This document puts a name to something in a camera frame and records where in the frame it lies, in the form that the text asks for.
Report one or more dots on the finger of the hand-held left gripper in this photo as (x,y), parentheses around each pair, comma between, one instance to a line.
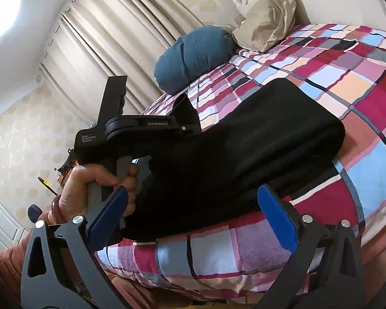
(160,125)
(114,99)

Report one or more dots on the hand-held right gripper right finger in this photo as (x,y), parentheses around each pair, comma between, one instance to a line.
(275,214)

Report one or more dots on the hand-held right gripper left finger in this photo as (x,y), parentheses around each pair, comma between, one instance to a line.
(107,214)

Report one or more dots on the black pants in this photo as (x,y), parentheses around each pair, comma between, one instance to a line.
(244,154)

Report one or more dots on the person's left forearm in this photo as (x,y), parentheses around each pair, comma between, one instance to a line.
(1,264)

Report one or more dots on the person's left hand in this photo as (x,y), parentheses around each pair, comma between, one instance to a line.
(75,190)

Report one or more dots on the orange box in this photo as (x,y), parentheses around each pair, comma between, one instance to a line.
(66,172)

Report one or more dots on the beige curtain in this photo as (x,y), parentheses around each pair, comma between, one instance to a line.
(115,38)

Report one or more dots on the blue pillow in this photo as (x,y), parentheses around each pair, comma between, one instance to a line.
(193,58)

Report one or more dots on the white wardrobe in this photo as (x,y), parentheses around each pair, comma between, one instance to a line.
(3,219)

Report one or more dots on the bed with plaid sheet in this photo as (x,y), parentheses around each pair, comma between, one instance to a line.
(357,96)

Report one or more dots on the beige pillow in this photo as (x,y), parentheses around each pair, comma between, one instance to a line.
(267,19)

